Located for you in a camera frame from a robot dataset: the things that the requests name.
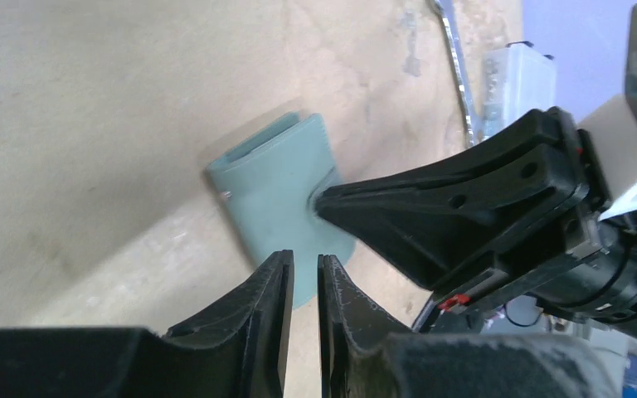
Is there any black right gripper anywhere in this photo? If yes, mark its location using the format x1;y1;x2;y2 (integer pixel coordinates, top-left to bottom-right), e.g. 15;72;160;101
314;107;637;339

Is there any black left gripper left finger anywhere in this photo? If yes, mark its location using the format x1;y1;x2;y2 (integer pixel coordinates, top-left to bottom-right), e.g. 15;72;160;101
0;250;294;397

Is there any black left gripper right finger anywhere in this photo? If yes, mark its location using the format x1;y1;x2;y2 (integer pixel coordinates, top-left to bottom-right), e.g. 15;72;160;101
317;255;619;397

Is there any teal card holder wallet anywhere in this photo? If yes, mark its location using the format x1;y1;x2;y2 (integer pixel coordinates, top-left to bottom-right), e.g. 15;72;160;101
205;112;356;308

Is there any silver wrench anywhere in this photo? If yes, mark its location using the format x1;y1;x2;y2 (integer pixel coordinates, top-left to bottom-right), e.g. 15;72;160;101
429;0;481;148

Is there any clear plastic box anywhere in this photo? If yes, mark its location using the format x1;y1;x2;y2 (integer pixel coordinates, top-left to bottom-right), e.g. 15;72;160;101
480;41;557;140

